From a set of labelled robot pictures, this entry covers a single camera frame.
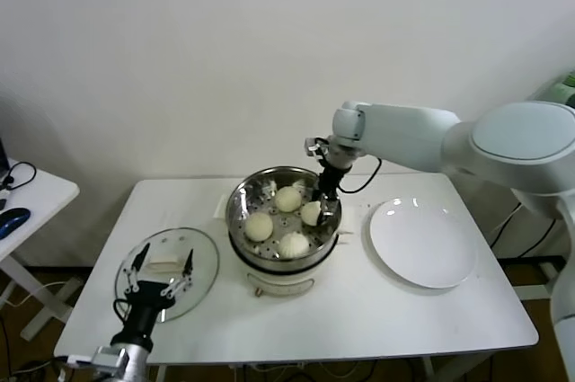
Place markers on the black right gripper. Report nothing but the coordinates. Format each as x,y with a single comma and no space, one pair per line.
330,182

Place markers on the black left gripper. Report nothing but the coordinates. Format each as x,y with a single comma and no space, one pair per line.
148,301

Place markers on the white steamed baozi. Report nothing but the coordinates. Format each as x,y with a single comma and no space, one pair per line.
259,226
310,213
294,245
287,200

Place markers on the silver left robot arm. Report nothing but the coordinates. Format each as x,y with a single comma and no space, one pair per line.
130,364

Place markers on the stainless steel steamer basket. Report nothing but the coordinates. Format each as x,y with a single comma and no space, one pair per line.
236,215

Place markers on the glass pot lid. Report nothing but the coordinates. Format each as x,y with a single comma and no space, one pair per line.
206,260

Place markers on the cream electric cooking pot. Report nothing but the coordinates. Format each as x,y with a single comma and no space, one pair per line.
278,285

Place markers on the white round plate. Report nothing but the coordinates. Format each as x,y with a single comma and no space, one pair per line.
422,242

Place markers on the white side desk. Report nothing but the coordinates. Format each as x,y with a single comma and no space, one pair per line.
45,193

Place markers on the blue computer mouse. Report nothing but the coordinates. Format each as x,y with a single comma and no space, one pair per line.
15,220

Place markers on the small black desk device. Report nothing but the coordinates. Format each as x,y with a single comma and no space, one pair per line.
2,203

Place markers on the dark laptop screen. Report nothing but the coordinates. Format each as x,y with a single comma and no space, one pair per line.
2,153

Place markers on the pale green appliance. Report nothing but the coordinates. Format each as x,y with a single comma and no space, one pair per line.
563,90

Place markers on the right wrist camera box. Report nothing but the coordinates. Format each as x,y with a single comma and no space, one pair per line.
312,146

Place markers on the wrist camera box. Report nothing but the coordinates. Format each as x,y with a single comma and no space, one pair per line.
312,146
80,360

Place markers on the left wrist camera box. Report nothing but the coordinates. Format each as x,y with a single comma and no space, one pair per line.
80,360

